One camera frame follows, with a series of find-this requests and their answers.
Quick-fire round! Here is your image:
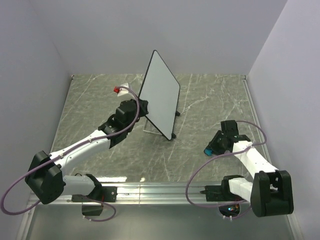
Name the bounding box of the wire whiteboard stand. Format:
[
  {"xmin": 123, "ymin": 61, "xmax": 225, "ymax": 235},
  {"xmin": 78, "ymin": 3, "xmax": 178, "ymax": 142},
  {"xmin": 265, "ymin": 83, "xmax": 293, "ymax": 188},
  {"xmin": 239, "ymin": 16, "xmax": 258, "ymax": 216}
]
[{"xmin": 142, "ymin": 109, "xmax": 181, "ymax": 140}]

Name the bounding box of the white whiteboard black frame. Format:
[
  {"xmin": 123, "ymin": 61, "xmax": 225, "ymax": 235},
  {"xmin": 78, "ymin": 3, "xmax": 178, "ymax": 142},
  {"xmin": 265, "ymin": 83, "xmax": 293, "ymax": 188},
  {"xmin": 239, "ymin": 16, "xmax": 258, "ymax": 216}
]
[{"xmin": 137, "ymin": 49, "xmax": 181, "ymax": 142}]

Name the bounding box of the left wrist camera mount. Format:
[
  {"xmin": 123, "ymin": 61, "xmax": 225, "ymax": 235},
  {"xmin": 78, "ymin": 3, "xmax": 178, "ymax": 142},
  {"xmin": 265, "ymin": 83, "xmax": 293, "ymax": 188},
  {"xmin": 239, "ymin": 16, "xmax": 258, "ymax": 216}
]
[{"xmin": 113, "ymin": 83, "xmax": 134, "ymax": 101}]

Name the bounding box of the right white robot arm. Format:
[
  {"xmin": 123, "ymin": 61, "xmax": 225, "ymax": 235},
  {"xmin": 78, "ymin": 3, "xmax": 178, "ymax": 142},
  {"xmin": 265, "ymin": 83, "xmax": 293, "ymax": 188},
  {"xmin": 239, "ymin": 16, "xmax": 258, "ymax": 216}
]
[{"xmin": 204, "ymin": 120, "xmax": 294, "ymax": 217}]

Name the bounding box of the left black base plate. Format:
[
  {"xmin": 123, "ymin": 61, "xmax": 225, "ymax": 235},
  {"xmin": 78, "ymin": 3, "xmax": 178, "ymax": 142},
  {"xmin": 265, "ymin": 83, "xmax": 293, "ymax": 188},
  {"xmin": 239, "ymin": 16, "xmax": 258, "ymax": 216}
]
[{"xmin": 71, "ymin": 186, "xmax": 118, "ymax": 203}]

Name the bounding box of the aluminium mounting rail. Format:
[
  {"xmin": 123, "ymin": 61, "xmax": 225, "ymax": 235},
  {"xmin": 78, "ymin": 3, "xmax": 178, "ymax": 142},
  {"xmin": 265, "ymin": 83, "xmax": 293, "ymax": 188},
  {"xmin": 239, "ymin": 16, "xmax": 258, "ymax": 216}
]
[{"xmin": 28, "ymin": 181, "xmax": 251, "ymax": 206}]

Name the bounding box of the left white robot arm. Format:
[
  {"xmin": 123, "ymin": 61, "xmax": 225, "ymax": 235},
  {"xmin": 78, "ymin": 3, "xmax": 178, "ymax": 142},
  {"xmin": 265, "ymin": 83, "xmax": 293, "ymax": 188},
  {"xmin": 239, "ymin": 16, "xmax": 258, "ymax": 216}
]
[{"xmin": 25, "ymin": 99, "xmax": 148, "ymax": 205}]

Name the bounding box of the purple cable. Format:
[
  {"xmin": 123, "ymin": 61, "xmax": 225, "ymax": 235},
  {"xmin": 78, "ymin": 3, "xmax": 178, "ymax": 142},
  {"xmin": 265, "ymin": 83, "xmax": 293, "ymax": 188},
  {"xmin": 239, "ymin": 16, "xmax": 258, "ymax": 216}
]
[
  {"xmin": 0, "ymin": 85, "xmax": 141, "ymax": 223},
  {"xmin": 185, "ymin": 120, "xmax": 268, "ymax": 222}
]

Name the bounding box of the blue whiteboard eraser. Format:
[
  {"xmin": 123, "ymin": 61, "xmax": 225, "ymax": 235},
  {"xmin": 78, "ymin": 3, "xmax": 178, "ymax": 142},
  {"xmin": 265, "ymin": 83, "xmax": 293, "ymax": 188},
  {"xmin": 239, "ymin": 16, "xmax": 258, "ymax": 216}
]
[{"xmin": 204, "ymin": 148, "xmax": 214, "ymax": 157}]

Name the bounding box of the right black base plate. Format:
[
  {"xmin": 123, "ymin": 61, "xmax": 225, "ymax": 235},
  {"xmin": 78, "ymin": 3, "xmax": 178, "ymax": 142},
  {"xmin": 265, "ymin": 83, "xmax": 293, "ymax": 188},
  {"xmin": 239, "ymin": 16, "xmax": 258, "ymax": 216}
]
[{"xmin": 204, "ymin": 185, "xmax": 225, "ymax": 202}]

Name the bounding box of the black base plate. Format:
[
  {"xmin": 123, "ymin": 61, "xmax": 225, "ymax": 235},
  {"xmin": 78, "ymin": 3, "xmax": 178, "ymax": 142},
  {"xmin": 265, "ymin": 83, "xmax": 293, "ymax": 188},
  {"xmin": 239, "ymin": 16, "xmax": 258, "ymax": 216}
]
[
  {"xmin": 204, "ymin": 185, "xmax": 225, "ymax": 202},
  {"xmin": 71, "ymin": 186, "xmax": 118, "ymax": 203}
]

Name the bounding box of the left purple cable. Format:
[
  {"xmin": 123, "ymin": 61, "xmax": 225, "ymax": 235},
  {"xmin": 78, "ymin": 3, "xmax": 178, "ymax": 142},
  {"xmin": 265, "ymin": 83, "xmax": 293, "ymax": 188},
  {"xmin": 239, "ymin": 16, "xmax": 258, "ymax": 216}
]
[{"xmin": 0, "ymin": 85, "xmax": 141, "ymax": 223}]

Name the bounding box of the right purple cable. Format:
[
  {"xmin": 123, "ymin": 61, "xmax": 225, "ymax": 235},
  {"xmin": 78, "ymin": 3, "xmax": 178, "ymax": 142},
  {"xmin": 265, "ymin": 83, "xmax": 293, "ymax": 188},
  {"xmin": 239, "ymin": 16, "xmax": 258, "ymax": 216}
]
[{"xmin": 185, "ymin": 120, "xmax": 268, "ymax": 222}]

